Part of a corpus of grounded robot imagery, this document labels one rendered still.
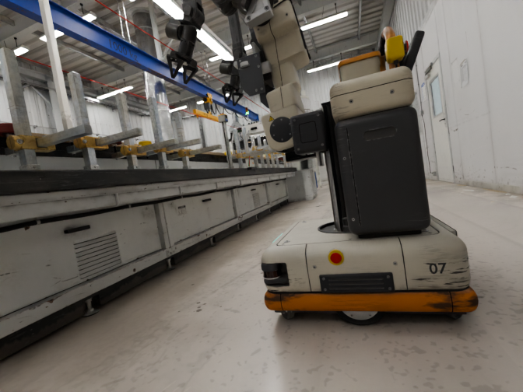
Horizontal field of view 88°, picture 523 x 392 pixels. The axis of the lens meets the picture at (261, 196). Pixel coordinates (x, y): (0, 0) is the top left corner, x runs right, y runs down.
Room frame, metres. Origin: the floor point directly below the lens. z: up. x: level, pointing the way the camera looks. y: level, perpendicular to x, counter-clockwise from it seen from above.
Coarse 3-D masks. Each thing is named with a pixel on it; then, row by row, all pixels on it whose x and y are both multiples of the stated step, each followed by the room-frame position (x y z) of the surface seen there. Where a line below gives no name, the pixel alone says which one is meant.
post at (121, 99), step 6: (120, 96) 1.46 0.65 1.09; (120, 102) 1.46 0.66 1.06; (126, 102) 1.49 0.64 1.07; (120, 108) 1.47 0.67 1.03; (126, 108) 1.48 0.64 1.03; (120, 114) 1.47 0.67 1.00; (126, 114) 1.48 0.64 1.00; (120, 120) 1.47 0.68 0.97; (126, 120) 1.47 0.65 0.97; (126, 126) 1.46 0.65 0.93; (132, 138) 1.49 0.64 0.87; (126, 144) 1.47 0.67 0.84; (132, 144) 1.48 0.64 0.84; (132, 156) 1.47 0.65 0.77; (132, 162) 1.46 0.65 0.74
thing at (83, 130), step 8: (72, 128) 0.96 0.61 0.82; (80, 128) 0.95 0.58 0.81; (88, 128) 0.96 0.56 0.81; (48, 136) 1.00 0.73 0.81; (56, 136) 0.99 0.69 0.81; (64, 136) 0.98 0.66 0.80; (72, 136) 0.97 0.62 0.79; (80, 136) 0.98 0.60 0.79; (40, 144) 1.02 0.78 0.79; (48, 144) 1.02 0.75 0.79; (56, 144) 1.03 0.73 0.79; (8, 152) 1.08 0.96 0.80; (16, 152) 1.07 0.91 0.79
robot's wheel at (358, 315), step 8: (336, 312) 0.90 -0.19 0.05; (344, 312) 0.89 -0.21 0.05; (352, 312) 0.88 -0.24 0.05; (360, 312) 0.87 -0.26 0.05; (368, 312) 0.86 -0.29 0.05; (376, 312) 0.86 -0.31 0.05; (384, 312) 0.85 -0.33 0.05; (352, 320) 0.88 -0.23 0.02; (360, 320) 0.88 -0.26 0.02; (368, 320) 0.87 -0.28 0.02; (376, 320) 0.86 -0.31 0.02
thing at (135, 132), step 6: (120, 132) 1.21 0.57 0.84; (126, 132) 1.20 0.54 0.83; (132, 132) 1.19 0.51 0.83; (138, 132) 1.18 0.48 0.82; (102, 138) 1.25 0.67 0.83; (108, 138) 1.24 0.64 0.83; (114, 138) 1.22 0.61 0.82; (120, 138) 1.21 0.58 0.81; (126, 138) 1.22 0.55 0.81; (102, 144) 1.25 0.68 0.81; (108, 144) 1.27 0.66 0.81; (72, 150) 1.31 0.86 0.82; (78, 150) 1.30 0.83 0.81
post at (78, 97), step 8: (72, 72) 1.22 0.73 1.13; (72, 80) 1.23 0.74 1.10; (80, 80) 1.25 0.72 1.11; (72, 88) 1.23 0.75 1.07; (80, 88) 1.25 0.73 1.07; (72, 96) 1.23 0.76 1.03; (80, 96) 1.24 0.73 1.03; (80, 104) 1.23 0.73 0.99; (80, 112) 1.22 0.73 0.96; (80, 120) 1.23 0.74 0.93; (88, 120) 1.25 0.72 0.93; (88, 152) 1.22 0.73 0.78; (88, 160) 1.23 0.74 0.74; (96, 160) 1.25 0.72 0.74
